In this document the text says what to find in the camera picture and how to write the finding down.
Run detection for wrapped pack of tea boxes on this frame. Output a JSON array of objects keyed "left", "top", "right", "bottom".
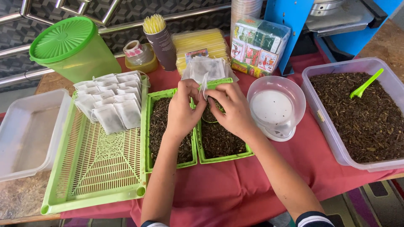
[{"left": 230, "top": 17, "right": 291, "bottom": 79}]

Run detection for stack of clear plastic cups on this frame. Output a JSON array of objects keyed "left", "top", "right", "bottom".
[{"left": 230, "top": 0, "right": 263, "bottom": 40}]

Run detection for pack of yellow straws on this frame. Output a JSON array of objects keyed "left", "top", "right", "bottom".
[{"left": 172, "top": 28, "right": 231, "bottom": 76}]

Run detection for bunch of loose yellow straws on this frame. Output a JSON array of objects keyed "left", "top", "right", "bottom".
[{"left": 143, "top": 14, "right": 167, "bottom": 34}]

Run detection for red tablecloth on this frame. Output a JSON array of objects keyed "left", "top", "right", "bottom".
[{"left": 60, "top": 36, "right": 404, "bottom": 227}]

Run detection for white scale with clear bowl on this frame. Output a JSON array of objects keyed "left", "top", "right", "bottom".
[{"left": 246, "top": 76, "right": 306, "bottom": 142}]

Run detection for group of filled tea bags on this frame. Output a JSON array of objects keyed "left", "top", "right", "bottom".
[{"left": 73, "top": 71, "right": 143, "bottom": 136}]

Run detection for person's striped sleeve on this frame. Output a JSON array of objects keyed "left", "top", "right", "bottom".
[
  {"left": 295, "top": 211, "right": 335, "bottom": 227},
  {"left": 140, "top": 220, "right": 170, "bottom": 227}
]

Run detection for person's left hand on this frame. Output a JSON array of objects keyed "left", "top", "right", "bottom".
[{"left": 166, "top": 79, "right": 208, "bottom": 140}]

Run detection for white filter bag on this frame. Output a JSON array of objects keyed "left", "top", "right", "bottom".
[{"left": 200, "top": 72, "right": 209, "bottom": 101}]

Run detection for small green round cup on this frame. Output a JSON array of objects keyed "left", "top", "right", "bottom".
[{"left": 201, "top": 100, "right": 226, "bottom": 124}]

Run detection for small yellow plastic container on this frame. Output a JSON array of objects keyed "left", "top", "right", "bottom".
[{"left": 125, "top": 44, "right": 159, "bottom": 74}]

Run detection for loose tea leaves in tray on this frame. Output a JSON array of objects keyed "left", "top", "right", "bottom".
[
  {"left": 149, "top": 97, "right": 194, "bottom": 164},
  {"left": 201, "top": 100, "right": 247, "bottom": 159}
]

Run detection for person's striped right sleeve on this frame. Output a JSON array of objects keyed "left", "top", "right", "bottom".
[{"left": 295, "top": 211, "right": 335, "bottom": 227}]

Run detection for stack of empty filter bags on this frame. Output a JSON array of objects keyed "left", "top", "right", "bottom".
[{"left": 181, "top": 56, "right": 239, "bottom": 84}]

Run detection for person's striped left sleeve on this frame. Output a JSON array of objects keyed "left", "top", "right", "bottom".
[{"left": 140, "top": 220, "right": 170, "bottom": 227}]

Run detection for heap of loose tea leaves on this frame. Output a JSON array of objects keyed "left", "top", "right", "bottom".
[{"left": 309, "top": 72, "right": 404, "bottom": 164}]

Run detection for large clear tub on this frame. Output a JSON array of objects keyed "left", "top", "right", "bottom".
[{"left": 301, "top": 57, "right": 404, "bottom": 173}]

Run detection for large green lattice tray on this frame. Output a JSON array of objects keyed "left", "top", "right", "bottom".
[{"left": 41, "top": 76, "right": 149, "bottom": 215}]

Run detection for empty clear plastic tub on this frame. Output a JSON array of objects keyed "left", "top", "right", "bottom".
[{"left": 0, "top": 89, "right": 72, "bottom": 183}]

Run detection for green plastic scoop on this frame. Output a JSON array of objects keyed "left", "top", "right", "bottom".
[{"left": 349, "top": 68, "right": 384, "bottom": 99}]

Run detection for green lidded plastic canister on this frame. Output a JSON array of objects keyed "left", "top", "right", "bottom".
[{"left": 29, "top": 16, "right": 122, "bottom": 84}]

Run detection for person's right hand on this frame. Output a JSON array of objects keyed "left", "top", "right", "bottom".
[{"left": 205, "top": 83, "right": 257, "bottom": 138}]

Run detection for brown paper cup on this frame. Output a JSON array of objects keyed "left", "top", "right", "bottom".
[{"left": 144, "top": 26, "right": 177, "bottom": 72}]

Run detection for roll of sticker tape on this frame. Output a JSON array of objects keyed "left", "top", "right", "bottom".
[{"left": 123, "top": 40, "right": 144, "bottom": 58}]

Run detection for blue cup sealing machine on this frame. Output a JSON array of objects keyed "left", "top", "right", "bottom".
[{"left": 264, "top": 0, "right": 404, "bottom": 76}]

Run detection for small green plastic tray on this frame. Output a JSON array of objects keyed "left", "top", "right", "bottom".
[
  {"left": 191, "top": 78, "right": 255, "bottom": 165},
  {"left": 144, "top": 88, "right": 198, "bottom": 174}
]

